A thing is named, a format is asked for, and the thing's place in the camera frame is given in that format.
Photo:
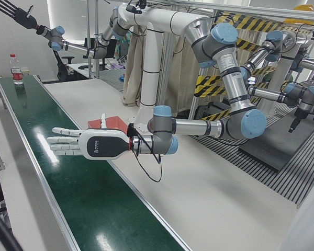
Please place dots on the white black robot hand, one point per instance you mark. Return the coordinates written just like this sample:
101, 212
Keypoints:
104, 146

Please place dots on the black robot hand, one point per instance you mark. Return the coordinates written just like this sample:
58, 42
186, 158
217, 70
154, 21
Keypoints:
24, 18

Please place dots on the clear bottle with red cap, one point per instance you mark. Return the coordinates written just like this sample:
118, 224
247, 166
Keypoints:
17, 75

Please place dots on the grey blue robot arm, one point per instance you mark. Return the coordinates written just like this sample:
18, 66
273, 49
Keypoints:
233, 86
73, 47

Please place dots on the neighbouring robot arm grey blue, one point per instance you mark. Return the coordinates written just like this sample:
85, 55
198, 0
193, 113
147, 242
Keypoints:
267, 94
274, 39

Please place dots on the pink plastic basket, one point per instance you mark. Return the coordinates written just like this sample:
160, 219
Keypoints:
115, 123

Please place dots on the green conveyor belt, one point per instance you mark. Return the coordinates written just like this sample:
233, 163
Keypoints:
81, 183

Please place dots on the black office chair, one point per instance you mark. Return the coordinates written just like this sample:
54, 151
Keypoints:
62, 70

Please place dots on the beige curtain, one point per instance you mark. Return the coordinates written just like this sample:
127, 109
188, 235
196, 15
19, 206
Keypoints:
132, 78

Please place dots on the black computer monitor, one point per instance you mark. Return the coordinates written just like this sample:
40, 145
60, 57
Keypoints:
111, 49

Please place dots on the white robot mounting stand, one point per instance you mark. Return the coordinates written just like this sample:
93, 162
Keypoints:
150, 65

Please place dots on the black tripod leg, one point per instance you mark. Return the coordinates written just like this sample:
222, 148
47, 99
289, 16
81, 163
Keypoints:
2, 230

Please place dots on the black platform plate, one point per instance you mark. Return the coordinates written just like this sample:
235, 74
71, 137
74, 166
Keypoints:
272, 149

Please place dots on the neighbouring white robot stand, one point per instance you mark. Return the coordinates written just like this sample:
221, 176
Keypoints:
269, 100

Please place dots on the yellow black striped safety barrier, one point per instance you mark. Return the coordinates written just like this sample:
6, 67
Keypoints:
251, 22

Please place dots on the black neighbouring robot gripper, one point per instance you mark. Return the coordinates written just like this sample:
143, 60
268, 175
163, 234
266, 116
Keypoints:
298, 117

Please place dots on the yellow safety helmet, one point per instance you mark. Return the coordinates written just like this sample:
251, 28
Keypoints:
303, 7

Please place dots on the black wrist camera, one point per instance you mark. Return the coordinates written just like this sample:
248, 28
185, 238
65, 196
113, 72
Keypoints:
131, 130

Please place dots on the aluminium frame post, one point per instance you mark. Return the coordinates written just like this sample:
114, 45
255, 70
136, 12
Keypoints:
89, 26

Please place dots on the black camera on stand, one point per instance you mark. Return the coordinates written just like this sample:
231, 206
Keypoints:
132, 8

